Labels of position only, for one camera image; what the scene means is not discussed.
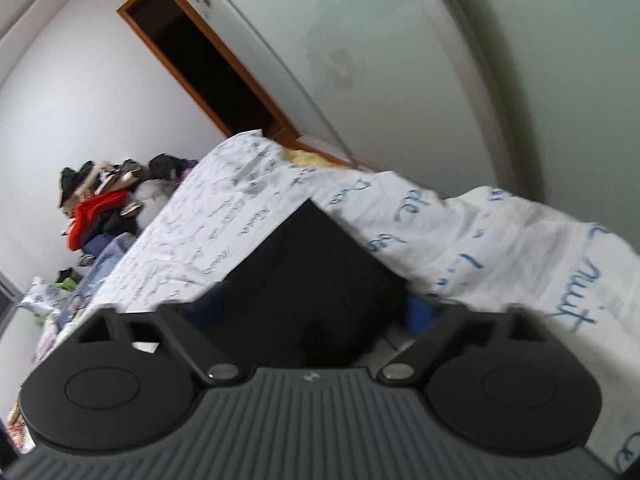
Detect black pants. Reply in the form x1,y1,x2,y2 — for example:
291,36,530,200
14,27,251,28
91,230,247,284
220,197,408,366

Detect yellow bed sheet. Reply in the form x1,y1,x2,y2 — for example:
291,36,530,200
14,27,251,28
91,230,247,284
282,147,346,168

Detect grey floral pillow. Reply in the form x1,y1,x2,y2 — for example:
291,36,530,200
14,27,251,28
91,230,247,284
15,275,61,316

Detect pile of folded clothes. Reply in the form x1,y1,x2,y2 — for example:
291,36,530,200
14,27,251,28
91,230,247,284
57,152,201,253

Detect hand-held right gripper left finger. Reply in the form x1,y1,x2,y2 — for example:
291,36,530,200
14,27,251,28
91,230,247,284
75,292,241,386

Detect floral patterned blanket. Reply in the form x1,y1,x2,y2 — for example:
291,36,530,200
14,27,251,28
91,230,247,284
2,405,33,453

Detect blue starry mattress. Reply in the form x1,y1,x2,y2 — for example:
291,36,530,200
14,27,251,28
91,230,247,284
55,232,138,331

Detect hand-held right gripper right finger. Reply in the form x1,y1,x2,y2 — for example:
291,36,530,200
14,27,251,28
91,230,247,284
377,297,553,383

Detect white script-printed bed cover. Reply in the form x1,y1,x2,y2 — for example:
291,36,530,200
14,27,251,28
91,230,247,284
35,130,640,476

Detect wooden framed wardrobe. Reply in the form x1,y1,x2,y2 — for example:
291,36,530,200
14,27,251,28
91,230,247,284
117,0,351,166

